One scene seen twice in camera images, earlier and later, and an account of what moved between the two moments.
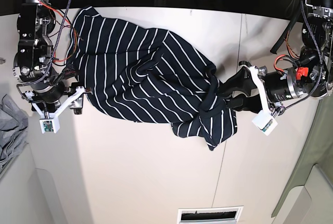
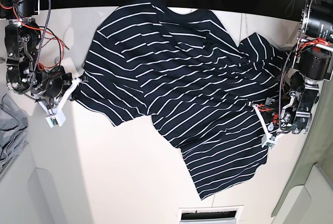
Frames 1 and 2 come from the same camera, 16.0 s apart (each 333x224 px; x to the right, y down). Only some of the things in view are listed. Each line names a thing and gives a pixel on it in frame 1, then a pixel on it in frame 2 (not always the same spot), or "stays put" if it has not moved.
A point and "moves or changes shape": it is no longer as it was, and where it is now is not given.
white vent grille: [218, 215] stays put
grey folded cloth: [13, 124] stays put
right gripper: [279, 86] → [270, 112]
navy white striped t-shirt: [149, 75] moves or changes shape
